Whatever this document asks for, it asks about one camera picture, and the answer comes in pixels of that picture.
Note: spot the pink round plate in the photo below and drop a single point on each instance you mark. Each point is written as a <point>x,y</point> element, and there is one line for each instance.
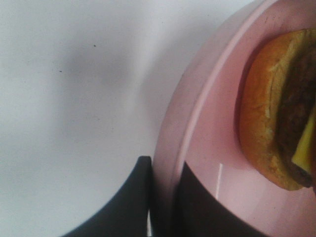
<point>200,128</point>

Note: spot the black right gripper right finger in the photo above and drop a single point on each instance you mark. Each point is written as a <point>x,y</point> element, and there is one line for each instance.
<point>198,214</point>

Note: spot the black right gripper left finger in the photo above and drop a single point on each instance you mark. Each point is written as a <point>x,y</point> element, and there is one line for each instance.
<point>126,214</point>

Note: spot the burger with lettuce and cheese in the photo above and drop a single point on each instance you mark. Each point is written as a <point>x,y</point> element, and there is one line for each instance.
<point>277,122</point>

